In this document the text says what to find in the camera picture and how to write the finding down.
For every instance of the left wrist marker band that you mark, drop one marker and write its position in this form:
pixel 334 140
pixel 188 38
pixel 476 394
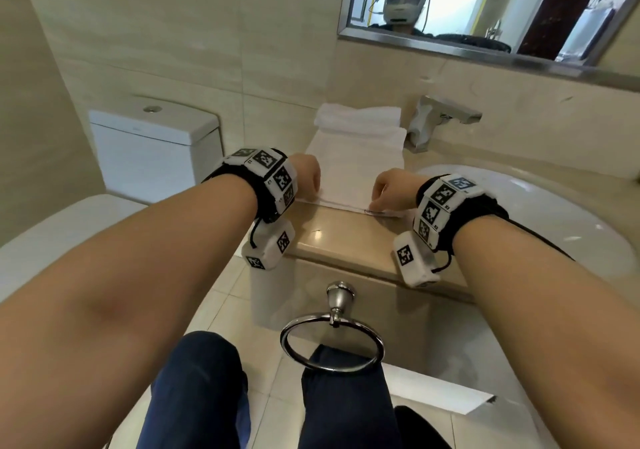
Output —
pixel 272 178

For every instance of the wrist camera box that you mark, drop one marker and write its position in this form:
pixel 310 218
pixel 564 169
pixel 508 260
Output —
pixel 270 248
pixel 412 258

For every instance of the person's right forearm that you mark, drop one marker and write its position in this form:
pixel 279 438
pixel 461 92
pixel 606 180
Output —
pixel 550 323

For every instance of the black shoe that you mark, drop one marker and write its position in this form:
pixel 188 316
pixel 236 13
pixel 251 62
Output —
pixel 420 431

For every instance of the chrome flush button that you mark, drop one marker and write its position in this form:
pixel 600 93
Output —
pixel 151 109

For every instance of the person's left fingers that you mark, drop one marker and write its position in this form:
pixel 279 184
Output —
pixel 316 187

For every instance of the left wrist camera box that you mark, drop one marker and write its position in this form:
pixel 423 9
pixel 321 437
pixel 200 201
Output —
pixel 270 248

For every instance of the white flat panel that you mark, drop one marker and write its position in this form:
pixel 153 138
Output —
pixel 440 388

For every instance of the white towel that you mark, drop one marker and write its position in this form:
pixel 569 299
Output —
pixel 357 115
pixel 355 163

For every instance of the chrome faucet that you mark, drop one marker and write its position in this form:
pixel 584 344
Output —
pixel 432 116

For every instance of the white sink basin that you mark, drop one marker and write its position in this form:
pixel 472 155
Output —
pixel 545 198

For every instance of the white toilet tank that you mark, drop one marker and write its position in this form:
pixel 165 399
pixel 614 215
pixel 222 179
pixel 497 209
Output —
pixel 150 158

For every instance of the person's trouser leg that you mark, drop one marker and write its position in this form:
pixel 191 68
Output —
pixel 350 408
pixel 195 393

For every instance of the metal framed wall mirror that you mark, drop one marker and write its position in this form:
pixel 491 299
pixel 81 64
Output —
pixel 475 3

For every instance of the right wrist marker band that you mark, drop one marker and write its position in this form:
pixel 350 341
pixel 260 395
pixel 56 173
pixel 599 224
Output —
pixel 442 208

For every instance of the person's right fingers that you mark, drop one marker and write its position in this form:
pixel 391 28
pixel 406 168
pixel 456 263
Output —
pixel 381 200

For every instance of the folded white towel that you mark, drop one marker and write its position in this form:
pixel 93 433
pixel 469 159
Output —
pixel 357 115

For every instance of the person's left hand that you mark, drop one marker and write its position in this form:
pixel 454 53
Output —
pixel 306 176

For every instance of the wrist marker band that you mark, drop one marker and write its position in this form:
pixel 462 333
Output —
pixel 272 178
pixel 442 208

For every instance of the person's left trouser leg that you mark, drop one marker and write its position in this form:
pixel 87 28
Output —
pixel 195 393

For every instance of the person's right hand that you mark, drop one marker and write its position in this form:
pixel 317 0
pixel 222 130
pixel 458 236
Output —
pixel 400 189

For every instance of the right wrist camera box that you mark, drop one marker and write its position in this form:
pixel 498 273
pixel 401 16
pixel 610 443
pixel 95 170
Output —
pixel 412 258

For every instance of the person's right trouser leg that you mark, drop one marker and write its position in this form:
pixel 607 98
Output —
pixel 350 408

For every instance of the person's left forearm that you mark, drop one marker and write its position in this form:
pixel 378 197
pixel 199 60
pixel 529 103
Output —
pixel 125 288

